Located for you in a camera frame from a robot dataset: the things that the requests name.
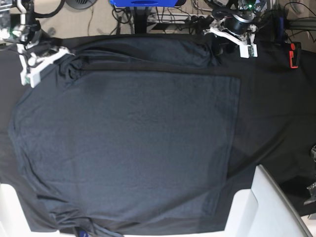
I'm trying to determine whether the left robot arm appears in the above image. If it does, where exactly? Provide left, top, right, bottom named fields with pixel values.
left=203, top=0, right=267, bottom=59

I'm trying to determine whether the black metal bracket right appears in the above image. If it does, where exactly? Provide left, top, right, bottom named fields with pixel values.
left=304, top=183, right=316, bottom=205

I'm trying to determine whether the blue clamp at front edge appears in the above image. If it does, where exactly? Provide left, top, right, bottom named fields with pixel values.
left=74, top=227, right=90, bottom=237

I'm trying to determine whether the white foam block left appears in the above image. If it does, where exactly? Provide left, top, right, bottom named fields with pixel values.
left=0, top=184, right=60, bottom=237

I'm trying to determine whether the red and black clamp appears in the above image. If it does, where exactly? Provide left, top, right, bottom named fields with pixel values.
left=289, top=42, right=302, bottom=69

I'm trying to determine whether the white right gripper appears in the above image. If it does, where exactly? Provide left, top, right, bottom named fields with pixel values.
left=17, top=44, right=71, bottom=88

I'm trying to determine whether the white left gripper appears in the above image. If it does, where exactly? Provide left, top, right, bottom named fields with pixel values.
left=203, top=21, right=258, bottom=58

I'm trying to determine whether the white foam block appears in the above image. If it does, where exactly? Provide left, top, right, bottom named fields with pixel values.
left=224, top=165, right=312, bottom=237
left=0, top=184, right=60, bottom=237

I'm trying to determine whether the black table stand column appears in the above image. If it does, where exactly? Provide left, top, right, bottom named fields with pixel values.
left=131, top=7, right=152, bottom=34

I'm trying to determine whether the blue clamp with black handle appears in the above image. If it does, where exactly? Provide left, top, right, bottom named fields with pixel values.
left=274, top=16, right=286, bottom=44

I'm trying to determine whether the white foam block right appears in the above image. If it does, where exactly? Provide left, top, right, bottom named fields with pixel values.
left=224, top=165, right=312, bottom=237

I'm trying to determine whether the blue box on stand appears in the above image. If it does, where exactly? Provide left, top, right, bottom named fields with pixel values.
left=109, top=0, right=177, bottom=7

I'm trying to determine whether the dark blue-grey T-shirt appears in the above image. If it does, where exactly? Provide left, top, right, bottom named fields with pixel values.
left=8, top=47, right=240, bottom=237

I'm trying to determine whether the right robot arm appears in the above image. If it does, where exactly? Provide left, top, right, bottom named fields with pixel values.
left=0, top=0, right=71, bottom=88

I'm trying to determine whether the black table cloth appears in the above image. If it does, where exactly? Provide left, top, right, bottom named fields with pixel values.
left=0, top=33, right=316, bottom=234

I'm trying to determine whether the white power strip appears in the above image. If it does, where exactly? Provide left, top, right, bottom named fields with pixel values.
left=148, top=12, right=222, bottom=25

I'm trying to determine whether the round black floor grommet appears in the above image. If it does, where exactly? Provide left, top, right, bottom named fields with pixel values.
left=65, top=0, right=97, bottom=10

